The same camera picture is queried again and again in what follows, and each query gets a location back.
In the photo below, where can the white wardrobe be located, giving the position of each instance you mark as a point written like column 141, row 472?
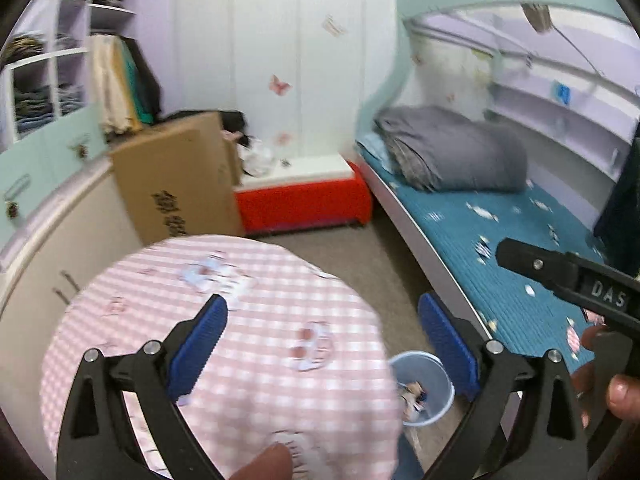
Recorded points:
column 250, row 35

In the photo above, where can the wide teal drawer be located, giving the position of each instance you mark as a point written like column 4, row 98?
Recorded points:
column 25, row 185

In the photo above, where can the light blue trash bin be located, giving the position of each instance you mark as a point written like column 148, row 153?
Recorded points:
column 430, row 367

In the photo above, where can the black clothes pile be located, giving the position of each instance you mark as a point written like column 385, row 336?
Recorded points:
column 230, row 121

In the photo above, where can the narrow teal drawer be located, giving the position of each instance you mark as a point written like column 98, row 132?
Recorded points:
column 65, row 130

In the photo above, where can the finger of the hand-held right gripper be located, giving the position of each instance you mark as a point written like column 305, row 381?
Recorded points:
column 535, row 262

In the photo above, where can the black hanging garment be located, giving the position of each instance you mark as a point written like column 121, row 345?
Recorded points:
column 149, row 85

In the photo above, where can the cream hanging jacket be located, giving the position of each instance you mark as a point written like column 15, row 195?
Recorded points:
column 105, row 85

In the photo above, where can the beige low cabinet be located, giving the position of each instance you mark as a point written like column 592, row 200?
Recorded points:
column 65, row 230

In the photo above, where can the pine cone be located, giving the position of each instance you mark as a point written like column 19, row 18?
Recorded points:
column 81, row 151
column 12, row 210

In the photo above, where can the grey folded clothes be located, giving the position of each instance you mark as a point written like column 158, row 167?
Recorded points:
column 70, row 99

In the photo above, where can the teal bed sheet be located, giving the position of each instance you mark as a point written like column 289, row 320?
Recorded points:
column 475, row 240

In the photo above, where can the folded jeans stack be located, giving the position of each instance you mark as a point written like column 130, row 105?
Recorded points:
column 32, row 107

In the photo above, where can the beige butterfly sticker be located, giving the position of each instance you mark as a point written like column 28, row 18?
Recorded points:
column 333, row 26

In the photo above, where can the olive clothes pile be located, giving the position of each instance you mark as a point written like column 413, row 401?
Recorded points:
column 25, row 47

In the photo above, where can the faded pink butterfly sticker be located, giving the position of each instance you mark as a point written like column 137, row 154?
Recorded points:
column 282, row 138

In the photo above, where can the blue wall tag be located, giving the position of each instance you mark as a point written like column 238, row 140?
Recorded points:
column 562, row 94

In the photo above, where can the person's right hand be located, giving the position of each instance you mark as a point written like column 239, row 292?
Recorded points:
column 625, row 395

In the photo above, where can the yellow hanging garment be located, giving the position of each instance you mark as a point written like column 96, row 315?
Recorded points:
column 127, row 95

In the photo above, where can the green hanging garment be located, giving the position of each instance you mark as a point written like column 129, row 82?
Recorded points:
column 137, row 90

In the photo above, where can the red storage bench white top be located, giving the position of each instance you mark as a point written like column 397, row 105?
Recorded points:
column 300, row 200

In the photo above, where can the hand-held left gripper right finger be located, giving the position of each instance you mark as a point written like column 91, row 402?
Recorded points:
column 450, row 350

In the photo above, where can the grey blanket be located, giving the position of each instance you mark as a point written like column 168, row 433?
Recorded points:
column 450, row 147

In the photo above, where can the round table pink checked tablecloth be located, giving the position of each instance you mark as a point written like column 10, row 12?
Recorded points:
column 275, row 310

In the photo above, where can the person's left hand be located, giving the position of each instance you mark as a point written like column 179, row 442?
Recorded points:
column 267, row 465

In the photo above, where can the teal bunk bed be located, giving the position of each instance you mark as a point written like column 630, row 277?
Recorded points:
column 425, row 5

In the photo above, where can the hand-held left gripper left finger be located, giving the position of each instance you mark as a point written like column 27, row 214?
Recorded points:
column 197, row 350

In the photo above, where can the cardboard box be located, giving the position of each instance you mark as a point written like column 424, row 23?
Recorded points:
column 180, row 180

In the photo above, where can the purple stair shelf cabinet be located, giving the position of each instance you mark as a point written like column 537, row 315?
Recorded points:
column 70, row 65

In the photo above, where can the white plastic bag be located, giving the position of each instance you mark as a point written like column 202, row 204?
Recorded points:
column 257, row 159

